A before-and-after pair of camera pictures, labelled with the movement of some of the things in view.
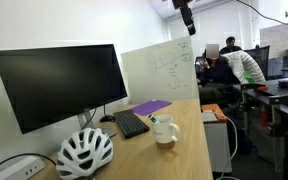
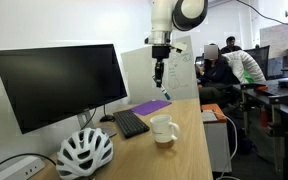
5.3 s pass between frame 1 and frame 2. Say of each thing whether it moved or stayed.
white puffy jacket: stayed
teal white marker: moved
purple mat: stayed
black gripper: moved
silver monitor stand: stayed
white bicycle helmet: stayed
